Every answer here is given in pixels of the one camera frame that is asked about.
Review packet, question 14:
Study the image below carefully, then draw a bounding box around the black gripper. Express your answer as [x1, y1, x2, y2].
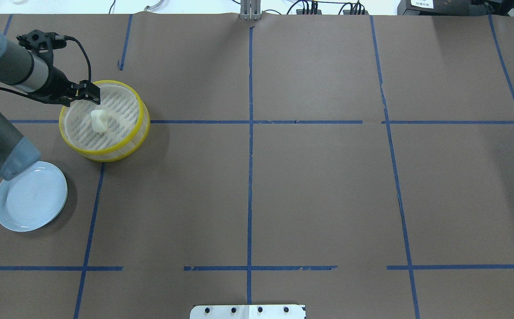
[30, 65, 101, 107]

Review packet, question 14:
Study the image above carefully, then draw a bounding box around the white steamed bun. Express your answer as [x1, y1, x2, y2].
[90, 109, 109, 134]

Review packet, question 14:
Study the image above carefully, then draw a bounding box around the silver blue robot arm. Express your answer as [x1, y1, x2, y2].
[0, 30, 101, 180]

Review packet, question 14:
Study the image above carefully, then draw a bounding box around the white steamer liner cloth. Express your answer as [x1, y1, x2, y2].
[59, 80, 146, 154]

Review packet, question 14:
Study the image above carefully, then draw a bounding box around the light blue plate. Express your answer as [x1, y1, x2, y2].
[0, 161, 68, 232]

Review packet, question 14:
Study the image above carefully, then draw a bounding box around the black computer box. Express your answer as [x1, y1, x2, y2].
[397, 0, 471, 16]

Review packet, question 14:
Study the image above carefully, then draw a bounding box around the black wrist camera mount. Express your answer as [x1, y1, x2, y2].
[16, 30, 67, 66]

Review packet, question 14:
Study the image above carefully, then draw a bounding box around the aluminium frame post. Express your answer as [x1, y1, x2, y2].
[238, 0, 262, 21]

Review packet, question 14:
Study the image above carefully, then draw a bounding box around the white pedestal column base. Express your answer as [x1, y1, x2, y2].
[189, 303, 307, 319]

